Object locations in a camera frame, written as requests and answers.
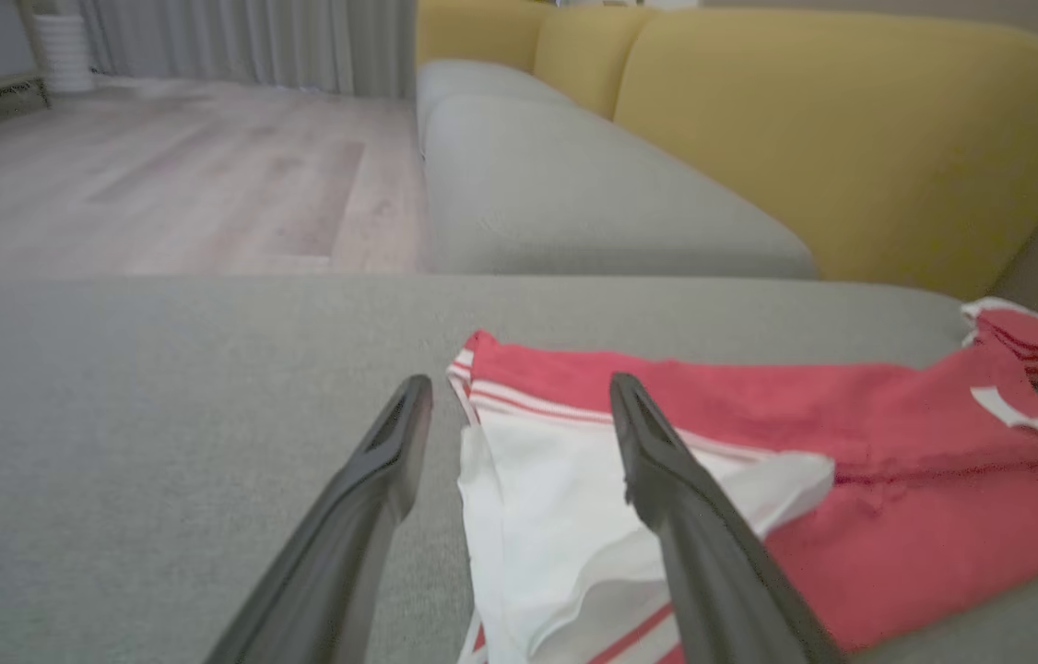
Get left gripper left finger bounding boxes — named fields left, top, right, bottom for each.
left=204, top=374, right=434, bottom=664

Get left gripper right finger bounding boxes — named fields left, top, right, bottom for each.
left=609, top=373, right=847, bottom=664

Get red and white shorts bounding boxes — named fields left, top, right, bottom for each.
left=447, top=297, right=1038, bottom=664

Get large grey sofa seat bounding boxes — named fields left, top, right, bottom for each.
left=0, top=275, right=1038, bottom=664

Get large yellow sofa backrest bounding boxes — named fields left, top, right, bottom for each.
left=613, top=7, right=1038, bottom=301

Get grey pleated curtain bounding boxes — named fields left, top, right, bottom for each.
left=77, top=0, right=419, bottom=100

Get yellow sofa back cushion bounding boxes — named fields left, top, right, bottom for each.
left=416, top=0, right=557, bottom=75
left=533, top=5, right=663, bottom=121

